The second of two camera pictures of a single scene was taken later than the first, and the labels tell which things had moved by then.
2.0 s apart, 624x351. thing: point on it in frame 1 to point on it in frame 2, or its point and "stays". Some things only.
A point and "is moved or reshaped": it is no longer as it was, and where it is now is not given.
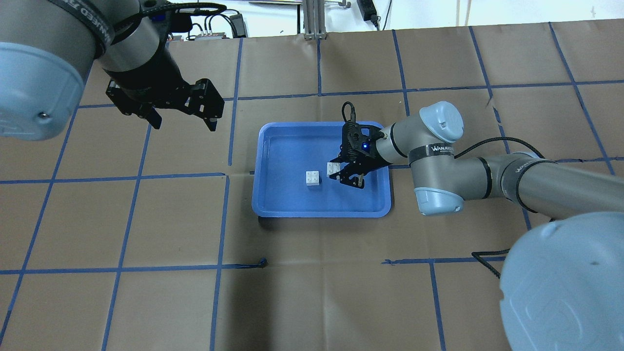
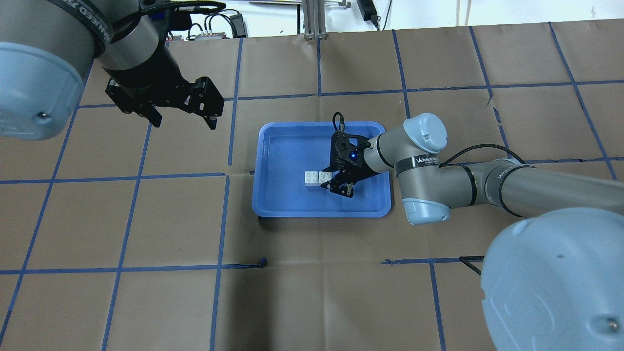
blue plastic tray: x=290 y=175 stays
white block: x=332 y=167 is moved or reshaped
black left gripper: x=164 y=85 stays
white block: x=312 y=178 stays
